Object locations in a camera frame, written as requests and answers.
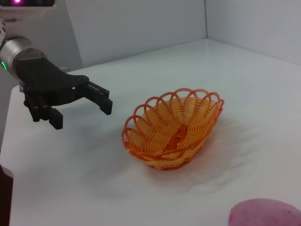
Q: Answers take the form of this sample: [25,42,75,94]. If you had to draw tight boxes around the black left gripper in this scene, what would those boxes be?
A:
[14,57,113,130]

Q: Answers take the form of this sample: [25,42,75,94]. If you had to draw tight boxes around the orange woven plastic basket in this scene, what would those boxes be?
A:
[121,88,225,171]

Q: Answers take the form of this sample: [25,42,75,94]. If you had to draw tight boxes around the pink toy peach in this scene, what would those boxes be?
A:
[228,198,301,226]

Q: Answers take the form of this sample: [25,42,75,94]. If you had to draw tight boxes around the black robot torso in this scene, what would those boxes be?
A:
[0,164,14,226]

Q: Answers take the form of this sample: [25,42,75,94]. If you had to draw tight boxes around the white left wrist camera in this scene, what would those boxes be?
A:
[0,0,56,24]

